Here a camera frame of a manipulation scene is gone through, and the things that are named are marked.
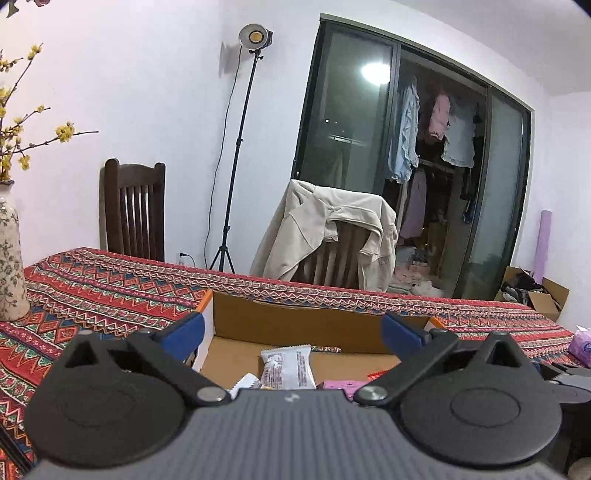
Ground pink hanging garment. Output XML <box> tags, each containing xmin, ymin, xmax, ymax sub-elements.
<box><xmin>427</xmin><ymin>90</ymin><xmax>452</xmax><ymax>141</ymax></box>

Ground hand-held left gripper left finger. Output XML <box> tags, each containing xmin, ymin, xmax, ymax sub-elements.
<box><xmin>65</xmin><ymin>311</ymin><xmax>232</xmax><ymax>408</ymax></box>

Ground dark wooden chair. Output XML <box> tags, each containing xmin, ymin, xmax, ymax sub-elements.
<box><xmin>102</xmin><ymin>158</ymin><xmax>166</xmax><ymax>263</ymax></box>

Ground mauve hanging garment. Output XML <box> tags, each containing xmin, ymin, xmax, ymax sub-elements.
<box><xmin>399</xmin><ymin>171</ymin><xmax>428</xmax><ymax>240</ymax></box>

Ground small white snack packet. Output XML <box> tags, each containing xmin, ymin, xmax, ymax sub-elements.
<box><xmin>230</xmin><ymin>374</ymin><xmax>262</xmax><ymax>400</ymax></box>

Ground wooden chair under jacket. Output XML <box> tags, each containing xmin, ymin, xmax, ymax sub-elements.
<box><xmin>295</xmin><ymin>220</ymin><xmax>370</xmax><ymax>289</ymax></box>

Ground purple rolled yoga mat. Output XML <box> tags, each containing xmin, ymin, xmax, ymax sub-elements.
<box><xmin>531</xmin><ymin>210</ymin><xmax>553</xmax><ymax>284</ymax></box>

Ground beige jacket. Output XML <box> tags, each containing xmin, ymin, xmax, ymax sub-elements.
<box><xmin>249</xmin><ymin>179</ymin><xmax>399</xmax><ymax>292</ymax></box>

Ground brown cardboard carton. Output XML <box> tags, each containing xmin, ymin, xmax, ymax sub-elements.
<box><xmin>494</xmin><ymin>265</ymin><xmax>571</xmax><ymax>321</ymax></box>

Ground white hanging blouse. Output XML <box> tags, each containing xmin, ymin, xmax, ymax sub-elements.
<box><xmin>441</xmin><ymin>104</ymin><xmax>478</xmax><ymax>168</ymax></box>

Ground yellow flower branches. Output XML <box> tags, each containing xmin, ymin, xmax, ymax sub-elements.
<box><xmin>0</xmin><ymin>44</ymin><xmax>100</xmax><ymax>183</ymax></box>

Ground orange cardboard box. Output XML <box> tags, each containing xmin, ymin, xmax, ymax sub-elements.
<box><xmin>191</xmin><ymin>290</ymin><xmax>451</xmax><ymax>402</ymax></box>

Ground red patterned tablecloth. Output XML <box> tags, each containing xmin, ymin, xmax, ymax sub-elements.
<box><xmin>0</xmin><ymin>247</ymin><xmax>587</xmax><ymax>467</ymax></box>

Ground large pink snack packet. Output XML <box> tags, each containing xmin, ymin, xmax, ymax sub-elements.
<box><xmin>321</xmin><ymin>379</ymin><xmax>370</xmax><ymax>401</ymax></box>

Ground white floral ceramic vase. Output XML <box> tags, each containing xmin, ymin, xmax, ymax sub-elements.
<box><xmin>0</xmin><ymin>180</ymin><xmax>31</xmax><ymax>321</ymax></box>

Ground white grey snack packet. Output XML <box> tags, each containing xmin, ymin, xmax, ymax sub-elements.
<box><xmin>261</xmin><ymin>345</ymin><xmax>317</xmax><ymax>391</ymax></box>

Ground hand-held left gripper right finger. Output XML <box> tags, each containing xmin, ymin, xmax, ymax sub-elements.
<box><xmin>353</xmin><ymin>310</ymin><xmax>525</xmax><ymax>408</ymax></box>

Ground light blue hanging shirt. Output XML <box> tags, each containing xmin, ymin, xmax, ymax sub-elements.
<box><xmin>385</xmin><ymin>80</ymin><xmax>421</xmax><ymax>183</ymax></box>

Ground studio light on stand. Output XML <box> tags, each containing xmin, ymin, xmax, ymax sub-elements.
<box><xmin>209</xmin><ymin>24</ymin><xmax>274</xmax><ymax>273</ymax></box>

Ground purple tissue pack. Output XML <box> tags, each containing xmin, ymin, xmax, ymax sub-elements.
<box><xmin>568</xmin><ymin>325</ymin><xmax>591</xmax><ymax>367</ymax></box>

